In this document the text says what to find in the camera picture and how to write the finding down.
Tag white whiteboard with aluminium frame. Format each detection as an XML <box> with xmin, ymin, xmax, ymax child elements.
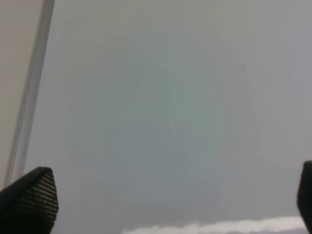
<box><xmin>5</xmin><ymin>0</ymin><xmax>312</xmax><ymax>234</ymax></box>

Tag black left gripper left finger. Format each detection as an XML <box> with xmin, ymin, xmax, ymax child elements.
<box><xmin>0</xmin><ymin>167</ymin><xmax>59</xmax><ymax>234</ymax></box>

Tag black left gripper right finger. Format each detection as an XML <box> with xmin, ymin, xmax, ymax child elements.
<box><xmin>297</xmin><ymin>161</ymin><xmax>312</xmax><ymax>234</ymax></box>

